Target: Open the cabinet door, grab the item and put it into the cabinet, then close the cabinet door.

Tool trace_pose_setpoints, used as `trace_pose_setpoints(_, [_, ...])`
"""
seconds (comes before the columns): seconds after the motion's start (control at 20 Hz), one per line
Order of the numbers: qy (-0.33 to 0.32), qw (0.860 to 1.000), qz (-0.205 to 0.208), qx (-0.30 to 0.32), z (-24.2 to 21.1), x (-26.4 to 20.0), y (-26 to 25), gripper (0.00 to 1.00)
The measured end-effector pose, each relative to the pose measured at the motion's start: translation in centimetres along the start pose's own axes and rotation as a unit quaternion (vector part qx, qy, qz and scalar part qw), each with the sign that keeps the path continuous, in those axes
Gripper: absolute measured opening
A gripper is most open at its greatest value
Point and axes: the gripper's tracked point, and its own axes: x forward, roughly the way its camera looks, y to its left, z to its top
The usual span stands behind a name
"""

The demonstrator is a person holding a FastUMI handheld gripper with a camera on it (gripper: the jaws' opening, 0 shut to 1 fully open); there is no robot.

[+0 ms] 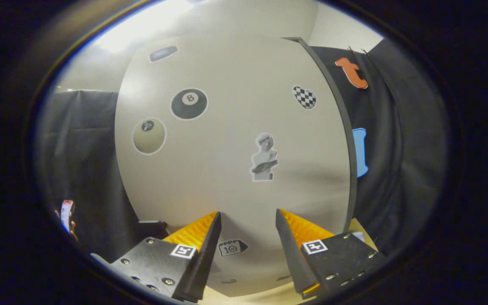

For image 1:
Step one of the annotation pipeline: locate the black door handle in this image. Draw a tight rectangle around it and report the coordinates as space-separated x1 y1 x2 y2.
138 220 169 240

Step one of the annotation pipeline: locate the dark grey cabinet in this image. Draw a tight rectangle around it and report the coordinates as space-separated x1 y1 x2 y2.
284 37 358 233

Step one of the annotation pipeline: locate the black backdrop cloth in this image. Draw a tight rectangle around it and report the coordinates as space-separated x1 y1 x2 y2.
36 40 444 263

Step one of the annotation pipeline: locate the white cabinet door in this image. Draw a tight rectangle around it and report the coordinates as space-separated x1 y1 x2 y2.
115 34 352 297

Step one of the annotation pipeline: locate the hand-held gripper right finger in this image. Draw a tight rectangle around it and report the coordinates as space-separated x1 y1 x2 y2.
275 208 388 299

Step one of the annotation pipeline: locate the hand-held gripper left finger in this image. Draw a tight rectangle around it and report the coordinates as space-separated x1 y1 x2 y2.
109 211 222 303

